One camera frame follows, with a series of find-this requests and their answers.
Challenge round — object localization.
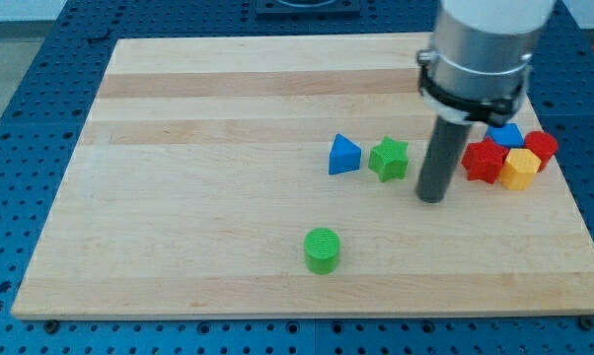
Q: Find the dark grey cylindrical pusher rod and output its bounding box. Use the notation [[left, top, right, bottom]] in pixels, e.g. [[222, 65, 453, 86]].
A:
[[415, 116, 473, 203]]

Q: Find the green star block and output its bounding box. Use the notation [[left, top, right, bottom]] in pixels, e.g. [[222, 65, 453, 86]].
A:
[[368, 136, 409, 182]]

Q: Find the blue triangle block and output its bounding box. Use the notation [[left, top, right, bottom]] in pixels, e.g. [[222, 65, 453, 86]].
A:
[[329, 133, 362, 175]]

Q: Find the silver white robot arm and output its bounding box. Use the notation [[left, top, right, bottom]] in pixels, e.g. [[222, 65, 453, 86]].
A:
[[415, 0, 556, 203]]

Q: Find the red star block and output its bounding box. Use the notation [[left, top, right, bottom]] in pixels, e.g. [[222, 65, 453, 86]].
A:
[[461, 137, 509, 184]]

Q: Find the blue cube block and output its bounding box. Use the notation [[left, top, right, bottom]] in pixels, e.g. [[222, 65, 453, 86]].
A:
[[484, 123, 524, 149]]

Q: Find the yellow hexagon block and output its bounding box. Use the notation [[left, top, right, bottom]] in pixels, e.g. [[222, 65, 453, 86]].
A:
[[498, 148, 541, 190]]

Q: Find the red cylinder block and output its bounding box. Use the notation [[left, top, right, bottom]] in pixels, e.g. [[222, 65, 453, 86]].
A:
[[524, 131, 558, 173]]

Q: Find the green cylinder block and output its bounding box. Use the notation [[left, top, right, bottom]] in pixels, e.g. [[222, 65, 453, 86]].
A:
[[303, 227, 340, 275]]

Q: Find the wooden board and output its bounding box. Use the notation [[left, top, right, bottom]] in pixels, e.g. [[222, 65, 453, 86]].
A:
[[12, 33, 594, 320]]

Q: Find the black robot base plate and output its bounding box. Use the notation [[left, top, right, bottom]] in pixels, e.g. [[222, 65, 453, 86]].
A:
[[253, 0, 361, 17]]

